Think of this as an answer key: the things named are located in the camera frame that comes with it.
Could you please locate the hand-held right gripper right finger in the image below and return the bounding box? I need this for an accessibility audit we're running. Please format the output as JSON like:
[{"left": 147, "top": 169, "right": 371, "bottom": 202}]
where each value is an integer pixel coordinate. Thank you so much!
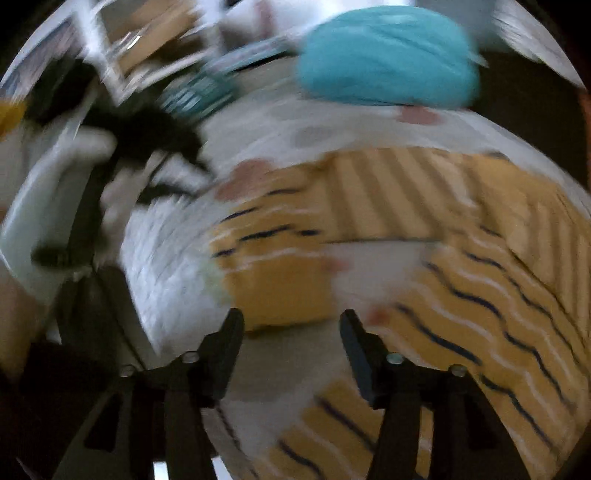
[{"left": 339, "top": 309, "right": 532, "bottom": 480}]

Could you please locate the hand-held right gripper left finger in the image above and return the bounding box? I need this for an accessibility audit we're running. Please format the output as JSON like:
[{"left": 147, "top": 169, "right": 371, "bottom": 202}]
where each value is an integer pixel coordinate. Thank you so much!
[{"left": 51, "top": 308, "right": 245, "bottom": 480}]

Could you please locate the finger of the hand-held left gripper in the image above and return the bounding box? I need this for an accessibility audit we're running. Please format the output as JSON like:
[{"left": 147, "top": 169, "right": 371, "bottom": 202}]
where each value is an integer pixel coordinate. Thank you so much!
[{"left": 99, "top": 104, "right": 208, "bottom": 176}]

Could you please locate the yellow striped cloth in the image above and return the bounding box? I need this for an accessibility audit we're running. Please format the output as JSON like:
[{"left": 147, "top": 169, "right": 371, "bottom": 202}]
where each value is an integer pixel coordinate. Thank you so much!
[{"left": 210, "top": 148, "right": 591, "bottom": 480}]

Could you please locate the person's left forearm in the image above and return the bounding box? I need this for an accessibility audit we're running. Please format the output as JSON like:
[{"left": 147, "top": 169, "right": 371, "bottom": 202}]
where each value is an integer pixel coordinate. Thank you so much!
[{"left": 0, "top": 268, "right": 35, "bottom": 381}]

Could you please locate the teal patterned box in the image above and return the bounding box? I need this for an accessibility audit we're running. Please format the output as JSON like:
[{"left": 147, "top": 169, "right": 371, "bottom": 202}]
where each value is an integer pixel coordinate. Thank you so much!
[{"left": 159, "top": 71, "right": 238, "bottom": 123}]

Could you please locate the patchwork quilt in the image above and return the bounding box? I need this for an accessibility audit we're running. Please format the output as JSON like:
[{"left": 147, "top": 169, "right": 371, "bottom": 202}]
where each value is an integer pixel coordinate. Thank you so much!
[{"left": 117, "top": 58, "right": 591, "bottom": 480}]

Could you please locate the teal pillow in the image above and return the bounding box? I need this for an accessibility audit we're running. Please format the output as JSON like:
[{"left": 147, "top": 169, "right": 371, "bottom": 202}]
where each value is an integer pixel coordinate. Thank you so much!
[{"left": 295, "top": 8, "right": 481, "bottom": 110}]

